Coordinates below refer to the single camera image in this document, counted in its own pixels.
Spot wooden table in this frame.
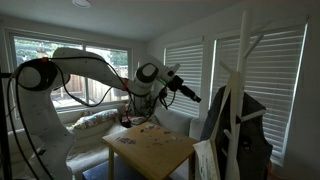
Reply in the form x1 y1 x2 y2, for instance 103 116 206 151
101 121 200 180

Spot white tote bag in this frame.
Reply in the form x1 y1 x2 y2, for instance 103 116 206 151
192 71 242 180

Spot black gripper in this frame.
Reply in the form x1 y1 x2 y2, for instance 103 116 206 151
167 75 202 104

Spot grey sofa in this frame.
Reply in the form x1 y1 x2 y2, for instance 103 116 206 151
6 106 208 180

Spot round ceiling light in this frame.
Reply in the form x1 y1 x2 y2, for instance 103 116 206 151
71 0 93 9

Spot wide white window blind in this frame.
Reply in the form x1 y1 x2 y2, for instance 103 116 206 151
211 24 307 166

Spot large glass window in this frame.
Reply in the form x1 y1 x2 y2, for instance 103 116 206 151
6 31 133 119

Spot dark grey jacket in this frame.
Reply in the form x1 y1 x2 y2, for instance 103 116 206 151
199 84 275 180

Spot santa figure sticker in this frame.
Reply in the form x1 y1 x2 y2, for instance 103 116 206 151
114 136 137 146

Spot floral pillow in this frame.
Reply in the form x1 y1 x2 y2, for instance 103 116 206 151
71 108 121 130

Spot blue ottoman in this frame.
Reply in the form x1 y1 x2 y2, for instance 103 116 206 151
81 155 149 180

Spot white coat stand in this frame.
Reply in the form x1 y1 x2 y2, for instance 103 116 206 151
218 9 268 180

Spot snowman sticker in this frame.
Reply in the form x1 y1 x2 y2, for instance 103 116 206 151
143 123 162 131

